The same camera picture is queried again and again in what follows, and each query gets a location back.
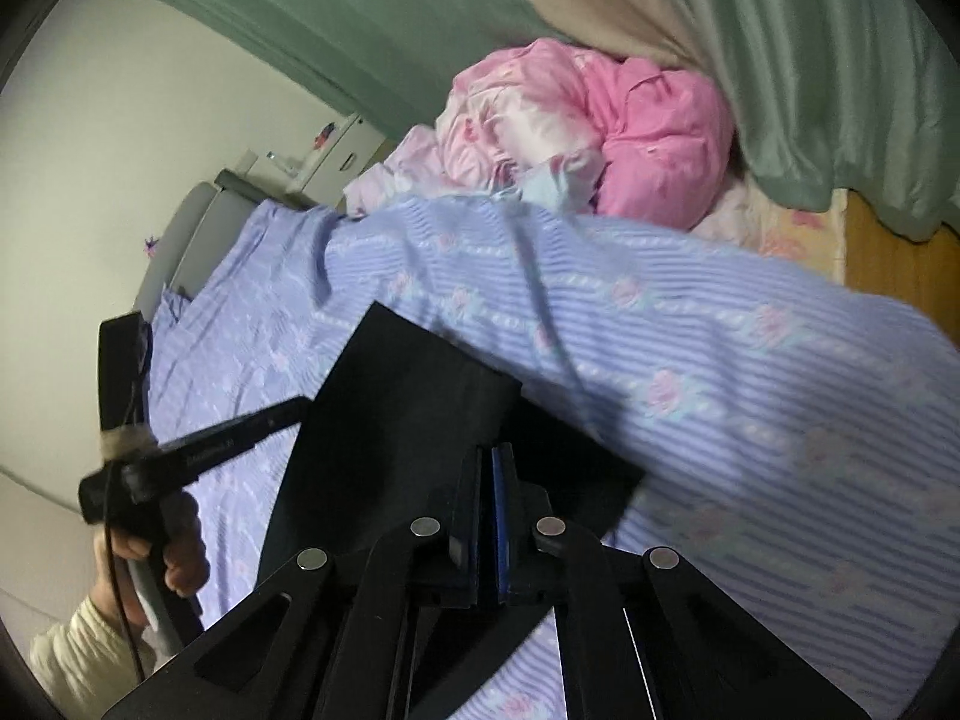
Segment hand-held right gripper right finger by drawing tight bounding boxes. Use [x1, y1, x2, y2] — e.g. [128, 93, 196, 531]
[491, 444, 875, 720]

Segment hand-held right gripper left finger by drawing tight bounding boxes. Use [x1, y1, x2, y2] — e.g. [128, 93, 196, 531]
[101, 448, 490, 720]

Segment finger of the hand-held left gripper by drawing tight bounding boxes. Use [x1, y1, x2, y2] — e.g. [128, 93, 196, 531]
[176, 396, 313, 475]

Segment black pants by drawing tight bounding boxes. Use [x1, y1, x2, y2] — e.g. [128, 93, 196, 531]
[255, 301, 646, 631]

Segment person's left forearm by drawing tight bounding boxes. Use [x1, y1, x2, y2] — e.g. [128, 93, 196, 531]
[28, 591, 160, 707]

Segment person's left hand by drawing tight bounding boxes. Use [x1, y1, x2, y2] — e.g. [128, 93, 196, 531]
[91, 496, 212, 627]

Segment purple floral bed sheet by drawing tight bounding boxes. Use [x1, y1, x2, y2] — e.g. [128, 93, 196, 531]
[146, 191, 960, 720]

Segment white nightstand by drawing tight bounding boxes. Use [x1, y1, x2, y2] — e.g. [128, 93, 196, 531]
[255, 112, 389, 202]

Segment pink floral blanket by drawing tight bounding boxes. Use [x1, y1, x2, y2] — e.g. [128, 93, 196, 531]
[688, 184, 850, 287]

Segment pink quilt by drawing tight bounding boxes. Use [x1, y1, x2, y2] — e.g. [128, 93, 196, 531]
[343, 37, 737, 232]

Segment beige curtain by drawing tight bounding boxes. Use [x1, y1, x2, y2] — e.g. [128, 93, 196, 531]
[476, 0, 710, 72]

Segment grey bed frame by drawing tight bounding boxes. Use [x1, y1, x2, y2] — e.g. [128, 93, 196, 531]
[133, 169, 320, 316]

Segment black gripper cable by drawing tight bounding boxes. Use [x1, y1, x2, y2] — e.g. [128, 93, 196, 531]
[103, 326, 151, 683]

